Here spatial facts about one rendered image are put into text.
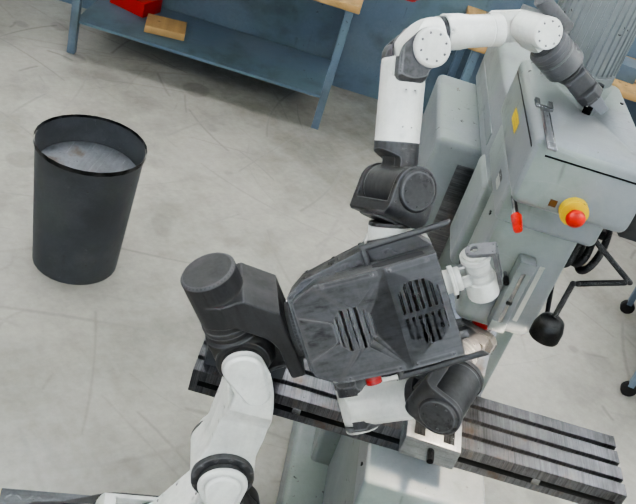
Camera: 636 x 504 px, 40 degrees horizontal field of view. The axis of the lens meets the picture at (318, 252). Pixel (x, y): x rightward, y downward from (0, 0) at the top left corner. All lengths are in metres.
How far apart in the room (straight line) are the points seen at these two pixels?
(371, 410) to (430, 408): 0.18
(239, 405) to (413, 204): 0.55
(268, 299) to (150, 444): 1.78
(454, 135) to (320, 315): 1.00
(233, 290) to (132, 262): 2.55
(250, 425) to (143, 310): 2.09
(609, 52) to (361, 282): 0.89
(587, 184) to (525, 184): 0.12
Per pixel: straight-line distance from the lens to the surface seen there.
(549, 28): 1.84
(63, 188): 3.70
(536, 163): 1.82
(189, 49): 5.89
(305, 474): 3.18
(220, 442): 1.94
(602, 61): 2.16
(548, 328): 2.03
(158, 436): 3.43
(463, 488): 2.46
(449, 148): 2.45
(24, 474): 3.27
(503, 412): 2.62
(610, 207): 1.89
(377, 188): 1.71
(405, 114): 1.70
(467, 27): 1.78
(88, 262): 3.94
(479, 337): 2.24
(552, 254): 2.09
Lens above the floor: 2.55
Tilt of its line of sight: 34 degrees down
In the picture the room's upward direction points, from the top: 19 degrees clockwise
